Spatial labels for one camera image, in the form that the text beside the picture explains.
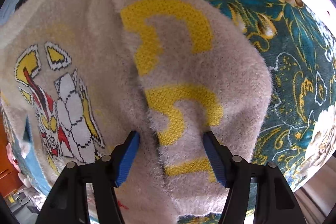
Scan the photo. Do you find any beige fuzzy cartoon sweater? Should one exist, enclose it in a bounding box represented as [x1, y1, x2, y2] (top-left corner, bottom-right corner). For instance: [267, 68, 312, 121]
[1, 0, 272, 223]

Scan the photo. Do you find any teal floral bed blanket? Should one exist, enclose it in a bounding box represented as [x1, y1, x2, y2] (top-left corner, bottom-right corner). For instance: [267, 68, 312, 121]
[0, 0, 336, 224]

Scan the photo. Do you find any orange wooden headboard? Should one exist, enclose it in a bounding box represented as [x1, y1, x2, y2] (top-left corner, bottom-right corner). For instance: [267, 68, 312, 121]
[0, 117, 23, 197]

